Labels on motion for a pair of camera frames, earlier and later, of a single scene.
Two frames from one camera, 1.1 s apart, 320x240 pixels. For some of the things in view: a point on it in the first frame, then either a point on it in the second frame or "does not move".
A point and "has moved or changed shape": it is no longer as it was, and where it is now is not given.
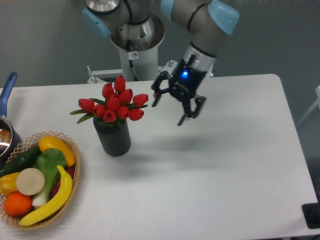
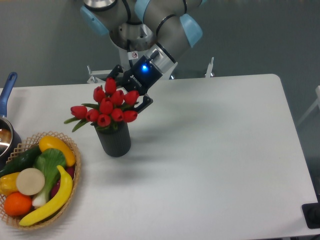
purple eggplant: x=71 y=171 does not move
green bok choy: x=48 y=160 does not move
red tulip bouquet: x=117 y=104 has moved or changed shape
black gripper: x=187 y=79 to x=140 y=77
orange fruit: x=17 y=204 does not move
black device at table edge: x=311 y=214 does not move
